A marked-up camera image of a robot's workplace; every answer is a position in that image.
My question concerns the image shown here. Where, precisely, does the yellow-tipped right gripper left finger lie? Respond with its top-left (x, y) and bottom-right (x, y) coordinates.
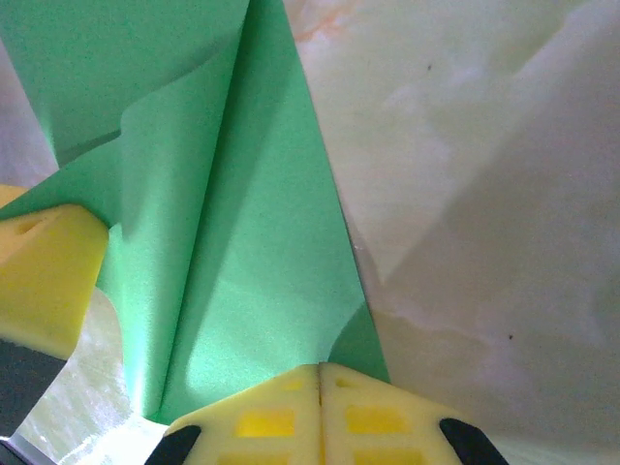
top-left (144, 362), bottom-right (324, 465)

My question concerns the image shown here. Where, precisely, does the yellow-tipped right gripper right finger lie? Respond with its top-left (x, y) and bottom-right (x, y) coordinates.
top-left (319, 361), bottom-right (510, 465)

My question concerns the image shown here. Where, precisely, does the green cloth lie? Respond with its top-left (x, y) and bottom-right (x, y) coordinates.
top-left (0, 0), bottom-right (391, 425)

